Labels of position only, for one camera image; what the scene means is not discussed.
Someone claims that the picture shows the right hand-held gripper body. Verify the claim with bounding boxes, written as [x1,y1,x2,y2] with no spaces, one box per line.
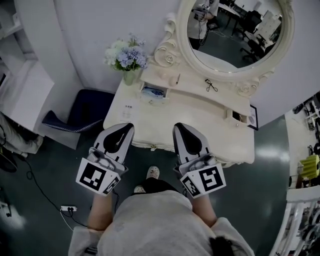
[173,151,228,200]

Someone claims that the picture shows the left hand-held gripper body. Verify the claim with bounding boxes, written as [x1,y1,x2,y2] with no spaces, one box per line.
[75,146,130,197]

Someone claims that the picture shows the white vanity drawer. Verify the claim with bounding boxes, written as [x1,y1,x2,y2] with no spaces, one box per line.
[136,81,171,106]
[226,107,249,128]

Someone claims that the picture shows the black eyelash curler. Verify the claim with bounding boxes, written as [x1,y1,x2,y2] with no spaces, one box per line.
[204,78,219,93]

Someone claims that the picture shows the person's left forearm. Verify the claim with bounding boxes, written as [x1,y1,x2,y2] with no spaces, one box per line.
[87,192,119,231]

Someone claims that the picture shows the person's right forearm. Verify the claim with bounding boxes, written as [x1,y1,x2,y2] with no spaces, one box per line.
[191,193,218,228]

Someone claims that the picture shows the white vanity table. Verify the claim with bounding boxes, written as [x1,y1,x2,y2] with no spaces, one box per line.
[102,65,256,169]

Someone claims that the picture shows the dark blue chair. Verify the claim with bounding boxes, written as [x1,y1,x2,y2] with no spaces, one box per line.
[41,88,116,133]

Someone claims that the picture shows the person's black trousers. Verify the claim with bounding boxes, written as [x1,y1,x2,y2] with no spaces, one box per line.
[141,176,181,194]

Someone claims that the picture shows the pale green glass vase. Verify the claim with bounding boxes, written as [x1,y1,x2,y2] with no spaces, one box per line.
[122,69,137,87]

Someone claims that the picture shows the blue patterned packet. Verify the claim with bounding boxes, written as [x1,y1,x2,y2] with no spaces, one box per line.
[141,85,165,99]

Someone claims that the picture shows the black framed picture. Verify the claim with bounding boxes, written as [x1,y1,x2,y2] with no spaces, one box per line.
[246,104,260,131]

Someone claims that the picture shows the person's grey sweater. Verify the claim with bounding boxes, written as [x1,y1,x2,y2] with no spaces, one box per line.
[67,189,256,256]

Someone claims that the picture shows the blue and white flower bouquet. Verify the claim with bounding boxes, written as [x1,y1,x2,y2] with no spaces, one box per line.
[103,32,150,73]

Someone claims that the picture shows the grey cloth bag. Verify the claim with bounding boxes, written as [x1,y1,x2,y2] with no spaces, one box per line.
[0,111,45,155]

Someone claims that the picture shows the white railing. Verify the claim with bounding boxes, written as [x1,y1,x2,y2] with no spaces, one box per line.
[268,186,320,256]

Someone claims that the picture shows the white shelf cabinet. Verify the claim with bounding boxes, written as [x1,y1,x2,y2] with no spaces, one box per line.
[0,0,56,132]

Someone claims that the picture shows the yellow ribbed foam block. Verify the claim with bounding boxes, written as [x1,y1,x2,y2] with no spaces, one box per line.
[299,154,320,180]

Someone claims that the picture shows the black floor cable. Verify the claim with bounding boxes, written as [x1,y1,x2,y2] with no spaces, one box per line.
[21,156,88,228]

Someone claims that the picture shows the oval mirror with ornate frame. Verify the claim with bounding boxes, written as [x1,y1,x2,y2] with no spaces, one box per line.
[152,0,296,98]

